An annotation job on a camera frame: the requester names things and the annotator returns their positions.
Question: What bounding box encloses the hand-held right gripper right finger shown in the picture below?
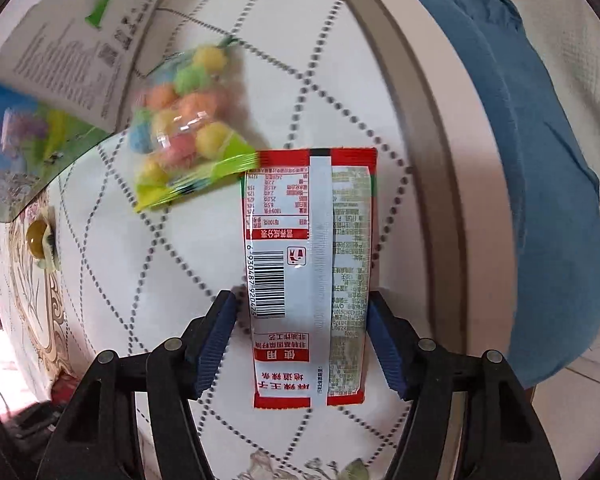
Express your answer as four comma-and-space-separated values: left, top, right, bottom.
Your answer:
367, 289, 564, 480

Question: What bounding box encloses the colourful candy ball bag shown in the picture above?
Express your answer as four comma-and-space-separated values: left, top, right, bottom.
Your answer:
129, 35, 261, 214

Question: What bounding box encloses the clear packet with yellow ball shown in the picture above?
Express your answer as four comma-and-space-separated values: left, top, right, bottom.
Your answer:
24, 209, 64, 274

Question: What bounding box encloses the white diamond-pattern blanket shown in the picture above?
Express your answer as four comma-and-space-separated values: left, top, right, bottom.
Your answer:
0, 0, 487, 480

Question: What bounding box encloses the blue bed sheet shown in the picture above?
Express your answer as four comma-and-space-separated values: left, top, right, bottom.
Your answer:
374, 0, 600, 391

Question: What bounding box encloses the red and white snack packet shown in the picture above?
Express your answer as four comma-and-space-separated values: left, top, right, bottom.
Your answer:
240, 147, 380, 411

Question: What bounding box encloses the cardboard box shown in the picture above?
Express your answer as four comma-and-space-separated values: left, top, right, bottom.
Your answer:
0, 0, 173, 224

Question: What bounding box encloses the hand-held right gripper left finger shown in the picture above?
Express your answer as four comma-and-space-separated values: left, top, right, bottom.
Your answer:
35, 289, 239, 480

